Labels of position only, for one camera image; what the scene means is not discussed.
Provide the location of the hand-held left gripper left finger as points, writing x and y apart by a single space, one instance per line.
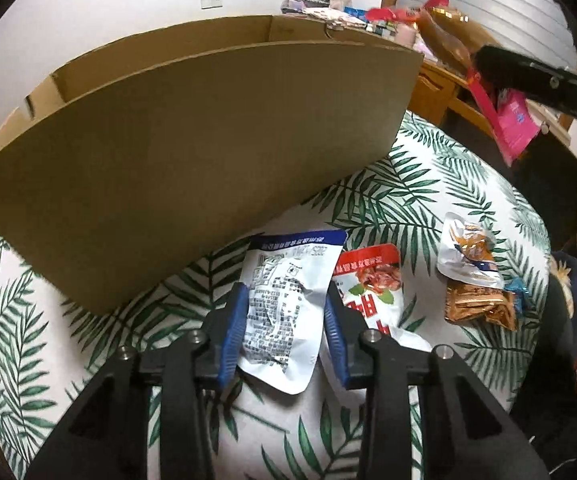
233 330

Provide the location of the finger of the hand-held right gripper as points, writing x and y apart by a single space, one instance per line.
543 82

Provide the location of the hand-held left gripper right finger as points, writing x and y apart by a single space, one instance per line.
336 340

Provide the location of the pink snack packet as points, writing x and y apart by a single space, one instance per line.
511 120

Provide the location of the white barcode snack packet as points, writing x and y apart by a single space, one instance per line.
281 285

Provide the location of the clear packet with brown snack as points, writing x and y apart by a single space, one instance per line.
443 35

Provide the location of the brown cardboard box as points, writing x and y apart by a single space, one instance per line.
193 160

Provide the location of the red and white snack packet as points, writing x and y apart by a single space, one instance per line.
373 280

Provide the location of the wooden cabinet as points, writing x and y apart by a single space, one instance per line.
443 95

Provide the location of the orange foil snack packet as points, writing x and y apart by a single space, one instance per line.
478 305

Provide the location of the white orange snack packet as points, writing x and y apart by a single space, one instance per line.
466 250

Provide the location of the leaf print cloth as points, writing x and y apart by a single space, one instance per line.
418 185

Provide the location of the small blue wrapper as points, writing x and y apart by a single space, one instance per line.
518 292

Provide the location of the blue box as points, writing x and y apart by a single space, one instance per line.
356 14

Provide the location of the folded patterned cloth stack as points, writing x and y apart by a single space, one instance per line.
331 16

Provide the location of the dark clothing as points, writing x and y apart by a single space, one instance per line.
558 385

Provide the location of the purple grey cloth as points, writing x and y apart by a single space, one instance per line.
296 5

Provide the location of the white wall switch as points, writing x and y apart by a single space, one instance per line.
212 2

